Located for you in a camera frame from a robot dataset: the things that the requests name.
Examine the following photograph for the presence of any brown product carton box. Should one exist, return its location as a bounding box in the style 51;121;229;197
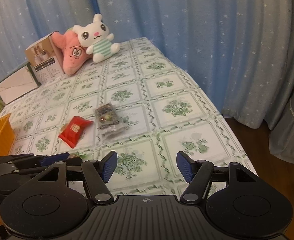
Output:
25;32;64;84

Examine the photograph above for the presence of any red snack packet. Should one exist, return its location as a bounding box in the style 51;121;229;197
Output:
58;116;94;148

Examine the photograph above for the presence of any clear dark snack pack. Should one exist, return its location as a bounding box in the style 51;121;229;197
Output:
94;102;125;140

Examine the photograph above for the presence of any green brown candy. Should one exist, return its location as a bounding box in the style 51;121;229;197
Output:
69;152;86;160

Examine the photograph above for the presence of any pink starfish plush toy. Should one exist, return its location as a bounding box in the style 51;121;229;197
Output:
52;29;91;75

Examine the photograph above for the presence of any brown clear wrapped candy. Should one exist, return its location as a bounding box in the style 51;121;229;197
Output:
60;125;67;133

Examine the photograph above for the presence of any blue star curtain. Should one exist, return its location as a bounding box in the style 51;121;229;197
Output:
0;0;294;163

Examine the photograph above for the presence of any white bunny plush toy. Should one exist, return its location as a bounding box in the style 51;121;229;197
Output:
72;14;120;63

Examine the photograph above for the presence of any white green flat box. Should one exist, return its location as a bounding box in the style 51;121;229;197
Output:
0;62;40;105

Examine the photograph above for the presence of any floral green white tablecloth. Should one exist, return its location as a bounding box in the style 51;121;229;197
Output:
2;38;254;195

